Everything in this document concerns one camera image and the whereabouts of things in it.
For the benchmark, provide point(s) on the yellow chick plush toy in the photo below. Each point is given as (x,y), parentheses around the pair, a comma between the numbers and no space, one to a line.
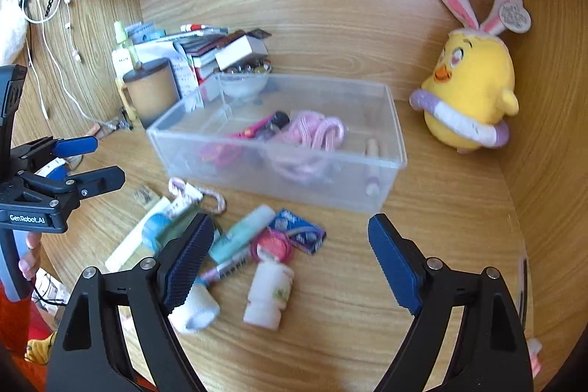
(473,70)

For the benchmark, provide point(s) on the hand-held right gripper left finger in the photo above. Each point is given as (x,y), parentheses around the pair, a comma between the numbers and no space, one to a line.
(188,263)

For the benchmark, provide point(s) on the white bandage roll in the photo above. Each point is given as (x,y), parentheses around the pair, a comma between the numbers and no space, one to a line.
(197,314)

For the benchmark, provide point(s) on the black lipstick tube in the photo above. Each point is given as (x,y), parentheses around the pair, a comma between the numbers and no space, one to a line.
(278,118)

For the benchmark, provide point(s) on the mint green tube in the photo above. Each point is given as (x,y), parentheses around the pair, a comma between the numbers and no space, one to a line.
(239,236)

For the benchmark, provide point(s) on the white pill bottle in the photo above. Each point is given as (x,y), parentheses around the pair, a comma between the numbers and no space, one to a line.
(268,291)

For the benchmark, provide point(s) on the small white box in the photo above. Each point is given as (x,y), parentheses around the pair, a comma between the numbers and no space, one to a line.
(239,51)

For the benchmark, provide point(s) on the lip balm stick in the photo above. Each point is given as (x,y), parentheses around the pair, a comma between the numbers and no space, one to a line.
(372,153)

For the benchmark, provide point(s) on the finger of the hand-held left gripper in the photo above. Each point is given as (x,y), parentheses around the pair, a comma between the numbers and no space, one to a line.
(73,146)
(99,181)

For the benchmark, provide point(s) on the white cloth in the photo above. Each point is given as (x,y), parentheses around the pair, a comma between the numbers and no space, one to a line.
(9,29)

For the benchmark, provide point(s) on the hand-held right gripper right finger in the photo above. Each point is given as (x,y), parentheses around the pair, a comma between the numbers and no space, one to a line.
(395,268)

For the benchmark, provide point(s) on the pink pen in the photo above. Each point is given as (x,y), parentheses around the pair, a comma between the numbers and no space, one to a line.
(250,129)

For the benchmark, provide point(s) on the person's left hand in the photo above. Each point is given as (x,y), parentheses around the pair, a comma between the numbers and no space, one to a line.
(33,242)

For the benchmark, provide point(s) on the blue packet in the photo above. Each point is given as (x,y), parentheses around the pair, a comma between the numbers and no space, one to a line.
(298,231)

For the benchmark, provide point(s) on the white bowl of beads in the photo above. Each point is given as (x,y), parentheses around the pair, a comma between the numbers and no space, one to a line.
(243,86)

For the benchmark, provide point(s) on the red and white marker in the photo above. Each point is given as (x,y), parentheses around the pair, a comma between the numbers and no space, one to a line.
(195,27)

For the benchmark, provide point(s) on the silver labelled tube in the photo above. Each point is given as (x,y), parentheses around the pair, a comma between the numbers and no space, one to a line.
(225,268)

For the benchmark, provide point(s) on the pale green tube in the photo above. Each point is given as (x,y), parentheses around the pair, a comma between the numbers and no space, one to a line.
(177,226)

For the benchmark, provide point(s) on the brown mug with lid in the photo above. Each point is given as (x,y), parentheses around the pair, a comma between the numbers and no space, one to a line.
(151,93)

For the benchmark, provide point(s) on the red garment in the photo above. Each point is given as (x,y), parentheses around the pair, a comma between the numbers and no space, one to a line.
(11,327)

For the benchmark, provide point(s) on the small printed card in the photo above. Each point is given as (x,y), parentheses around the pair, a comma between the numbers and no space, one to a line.
(144,195)

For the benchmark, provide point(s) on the stack of books and papers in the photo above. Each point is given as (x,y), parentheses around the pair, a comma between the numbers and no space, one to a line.
(188,56)

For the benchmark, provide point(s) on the pale green spray bottle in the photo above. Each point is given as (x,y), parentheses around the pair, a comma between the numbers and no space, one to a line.
(121,56)

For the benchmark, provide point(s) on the white long tube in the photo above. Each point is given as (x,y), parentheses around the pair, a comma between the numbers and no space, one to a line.
(124,247)

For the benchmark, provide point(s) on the clear plastic storage box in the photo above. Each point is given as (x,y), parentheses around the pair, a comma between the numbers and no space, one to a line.
(275,185)

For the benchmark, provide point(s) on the pink round tin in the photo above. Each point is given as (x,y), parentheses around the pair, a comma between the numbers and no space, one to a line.
(273,246)

